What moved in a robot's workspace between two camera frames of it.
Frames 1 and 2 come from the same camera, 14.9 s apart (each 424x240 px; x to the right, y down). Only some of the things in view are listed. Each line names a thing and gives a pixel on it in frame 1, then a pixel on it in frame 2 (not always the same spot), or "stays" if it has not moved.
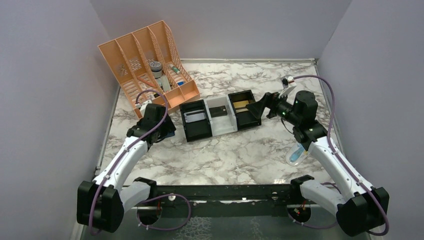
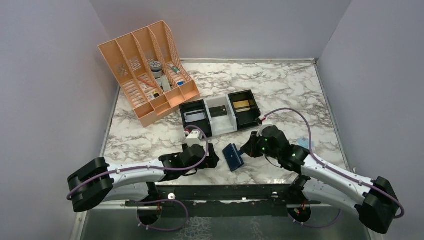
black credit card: x=218 y=111 stays
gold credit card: x=240 y=104 stays
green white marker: x=175 y=69 stays
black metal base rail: x=225 y=201 stays
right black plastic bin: x=245 y=119 stays
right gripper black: x=269 y=103 -> x=249 y=147
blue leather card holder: x=172 y=133 -> x=232 y=157
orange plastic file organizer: x=147 y=66 stays
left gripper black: x=164 y=129 -> x=209 y=156
